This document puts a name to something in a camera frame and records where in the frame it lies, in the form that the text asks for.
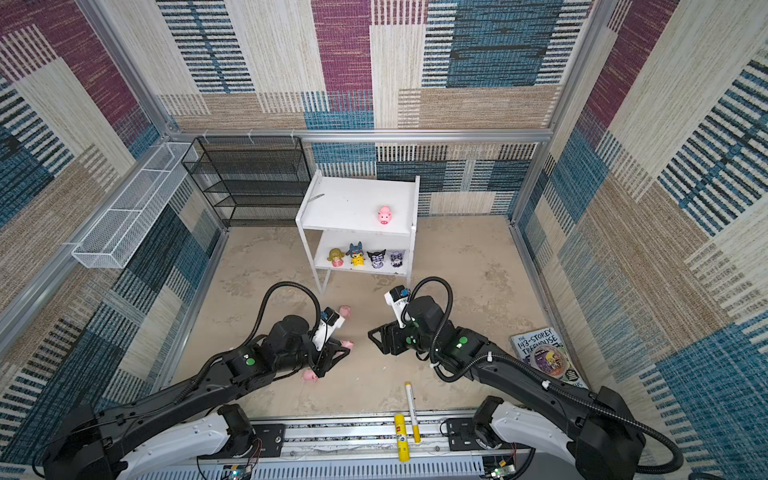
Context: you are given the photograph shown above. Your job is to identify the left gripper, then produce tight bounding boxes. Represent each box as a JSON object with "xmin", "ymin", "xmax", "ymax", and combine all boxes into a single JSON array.
[{"xmin": 275, "ymin": 330, "xmax": 352, "ymax": 377}]

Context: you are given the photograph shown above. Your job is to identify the purple-eared black figure toy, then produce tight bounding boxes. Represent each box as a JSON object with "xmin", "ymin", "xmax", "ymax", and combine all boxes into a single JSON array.
[{"xmin": 389, "ymin": 250, "xmax": 405, "ymax": 268}]

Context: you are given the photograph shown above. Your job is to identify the black-eared figure toy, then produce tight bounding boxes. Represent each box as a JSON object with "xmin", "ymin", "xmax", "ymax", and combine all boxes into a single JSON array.
[{"xmin": 367, "ymin": 250, "xmax": 387, "ymax": 269}]

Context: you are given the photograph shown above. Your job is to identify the yellow blue figure toy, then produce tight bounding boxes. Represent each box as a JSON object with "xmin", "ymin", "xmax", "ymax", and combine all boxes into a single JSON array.
[{"xmin": 346, "ymin": 241, "xmax": 365, "ymax": 267}]

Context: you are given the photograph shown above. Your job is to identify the olive green toy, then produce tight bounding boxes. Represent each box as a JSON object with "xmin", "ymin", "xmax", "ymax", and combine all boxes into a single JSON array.
[{"xmin": 327, "ymin": 248, "xmax": 345, "ymax": 268}]

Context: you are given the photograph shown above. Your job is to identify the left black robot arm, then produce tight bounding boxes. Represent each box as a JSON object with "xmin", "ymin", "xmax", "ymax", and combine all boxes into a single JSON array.
[{"xmin": 32, "ymin": 307, "xmax": 351, "ymax": 479}]

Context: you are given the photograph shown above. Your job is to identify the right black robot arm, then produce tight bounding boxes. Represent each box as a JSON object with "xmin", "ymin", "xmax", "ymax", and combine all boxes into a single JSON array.
[{"xmin": 368, "ymin": 286, "xmax": 684, "ymax": 479}]

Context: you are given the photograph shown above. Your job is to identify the white two-tier shelf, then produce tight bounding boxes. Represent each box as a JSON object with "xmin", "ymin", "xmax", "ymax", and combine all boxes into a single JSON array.
[{"xmin": 295, "ymin": 171, "xmax": 420, "ymax": 294}]

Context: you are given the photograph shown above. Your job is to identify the white yellow marker pen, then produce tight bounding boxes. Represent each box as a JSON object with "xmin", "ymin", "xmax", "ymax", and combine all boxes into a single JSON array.
[{"xmin": 405, "ymin": 382, "xmax": 421, "ymax": 444}]

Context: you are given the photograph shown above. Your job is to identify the yellow glue stick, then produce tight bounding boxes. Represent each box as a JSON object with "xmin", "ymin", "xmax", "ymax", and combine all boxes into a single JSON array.
[{"xmin": 394, "ymin": 414, "xmax": 410, "ymax": 463}]

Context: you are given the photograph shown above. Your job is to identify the treehouse book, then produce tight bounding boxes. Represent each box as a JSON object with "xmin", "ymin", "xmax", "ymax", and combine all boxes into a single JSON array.
[{"xmin": 509, "ymin": 327, "xmax": 588, "ymax": 388}]

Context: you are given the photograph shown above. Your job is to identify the round sticker tape roll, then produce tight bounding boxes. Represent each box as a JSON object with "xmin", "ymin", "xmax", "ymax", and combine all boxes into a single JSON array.
[{"xmin": 528, "ymin": 344, "xmax": 570, "ymax": 379}]

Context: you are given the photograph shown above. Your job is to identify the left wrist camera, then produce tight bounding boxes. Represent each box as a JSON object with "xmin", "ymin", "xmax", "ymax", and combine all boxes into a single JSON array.
[{"xmin": 312, "ymin": 307, "xmax": 346, "ymax": 352}]

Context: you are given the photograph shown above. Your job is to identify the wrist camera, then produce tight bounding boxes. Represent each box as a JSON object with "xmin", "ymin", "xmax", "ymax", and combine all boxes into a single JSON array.
[
  {"xmin": 384, "ymin": 285, "xmax": 410, "ymax": 329},
  {"xmin": 312, "ymin": 307, "xmax": 346, "ymax": 352}
]

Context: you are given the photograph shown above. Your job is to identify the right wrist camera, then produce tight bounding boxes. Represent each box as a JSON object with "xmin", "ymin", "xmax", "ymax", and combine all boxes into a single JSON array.
[{"xmin": 384, "ymin": 285, "xmax": 410, "ymax": 329}]

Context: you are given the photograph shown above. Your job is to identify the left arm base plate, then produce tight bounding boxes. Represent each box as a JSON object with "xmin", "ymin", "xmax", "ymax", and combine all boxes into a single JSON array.
[{"xmin": 249, "ymin": 423, "xmax": 286, "ymax": 461}]

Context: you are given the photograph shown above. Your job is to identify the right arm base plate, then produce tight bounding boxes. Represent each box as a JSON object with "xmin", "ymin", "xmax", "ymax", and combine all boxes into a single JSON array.
[{"xmin": 440, "ymin": 417, "xmax": 498, "ymax": 452}]

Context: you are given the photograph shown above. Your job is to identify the black wire mesh rack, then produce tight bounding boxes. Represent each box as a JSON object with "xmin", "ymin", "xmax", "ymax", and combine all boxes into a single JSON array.
[{"xmin": 181, "ymin": 136, "xmax": 313, "ymax": 227}]

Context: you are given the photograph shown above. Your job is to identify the white wire mesh basket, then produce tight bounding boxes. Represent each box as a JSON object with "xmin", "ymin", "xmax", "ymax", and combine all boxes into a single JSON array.
[{"xmin": 72, "ymin": 142, "xmax": 190, "ymax": 269}]

